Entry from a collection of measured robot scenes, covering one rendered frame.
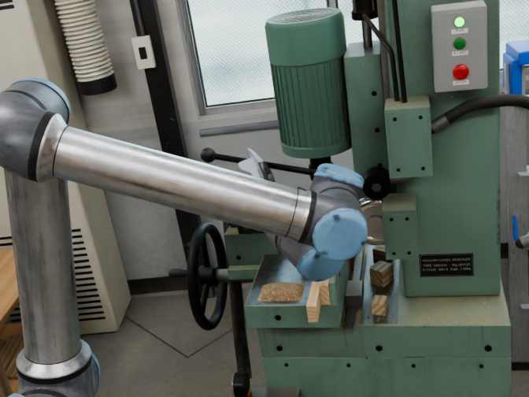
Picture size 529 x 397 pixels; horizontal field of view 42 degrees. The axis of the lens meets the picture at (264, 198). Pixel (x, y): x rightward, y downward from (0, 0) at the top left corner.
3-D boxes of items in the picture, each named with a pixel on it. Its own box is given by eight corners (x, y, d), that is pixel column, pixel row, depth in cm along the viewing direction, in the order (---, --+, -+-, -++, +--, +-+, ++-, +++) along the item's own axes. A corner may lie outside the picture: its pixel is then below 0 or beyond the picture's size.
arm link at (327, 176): (371, 189, 120) (347, 250, 125) (364, 167, 131) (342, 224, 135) (321, 173, 119) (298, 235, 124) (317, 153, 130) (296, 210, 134)
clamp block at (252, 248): (241, 239, 189) (235, 209, 185) (289, 237, 186) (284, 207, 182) (228, 266, 176) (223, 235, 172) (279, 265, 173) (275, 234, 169)
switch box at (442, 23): (434, 84, 141) (430, 5, 134) (484, 79, 138) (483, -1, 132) (434, 93, 135) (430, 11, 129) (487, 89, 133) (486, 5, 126)
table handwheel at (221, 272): (216, 330, 197) (216, 230, 202) (283, 330, 192) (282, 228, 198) (179, 331, 169) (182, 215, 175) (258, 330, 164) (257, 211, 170)
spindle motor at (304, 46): (288, 136, 173) (271, 12, 160) (358, 131, 169) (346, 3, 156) (276, 163, 157) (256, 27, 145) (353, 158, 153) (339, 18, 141)
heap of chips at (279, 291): (263, 284, 160) (261, 278, 159) (305, 283, 157) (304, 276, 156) (257, 302, 153) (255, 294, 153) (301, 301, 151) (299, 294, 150)
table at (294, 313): (259, 212, 210) (256, 194, 208) (358, 207, 203) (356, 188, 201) (207, 329, 157) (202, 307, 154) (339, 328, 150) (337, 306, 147)
